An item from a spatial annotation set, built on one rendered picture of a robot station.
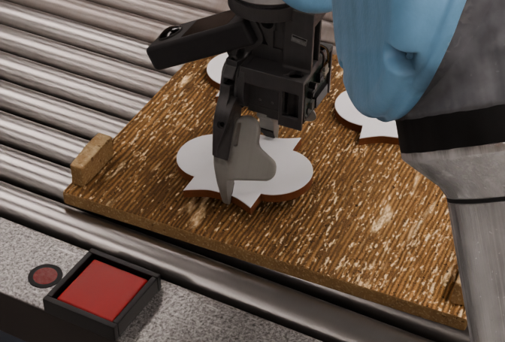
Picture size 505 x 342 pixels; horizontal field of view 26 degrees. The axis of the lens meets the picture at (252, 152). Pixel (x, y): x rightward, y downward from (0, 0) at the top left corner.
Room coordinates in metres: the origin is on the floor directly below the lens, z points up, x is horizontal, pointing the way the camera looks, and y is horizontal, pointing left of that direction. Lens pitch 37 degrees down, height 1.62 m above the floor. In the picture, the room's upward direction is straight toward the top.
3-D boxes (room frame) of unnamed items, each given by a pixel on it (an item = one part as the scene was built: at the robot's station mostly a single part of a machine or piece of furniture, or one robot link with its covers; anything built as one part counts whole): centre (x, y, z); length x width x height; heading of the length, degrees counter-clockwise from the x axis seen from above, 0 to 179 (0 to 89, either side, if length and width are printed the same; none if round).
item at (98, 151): (0.87, 0.16, 0.95); 0.06 x 0.02 x 0.03; 155
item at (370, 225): (0.91, -0.07, 0.93); 0.41 x 0.35 x 0.02; 65
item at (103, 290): (0.70, 0.13, 0.92); 0.06 x 0.06 x 0.01; 62
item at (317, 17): (0.84, -0.02, 1.09); 0.09 x 0.08 x 0.12; 65
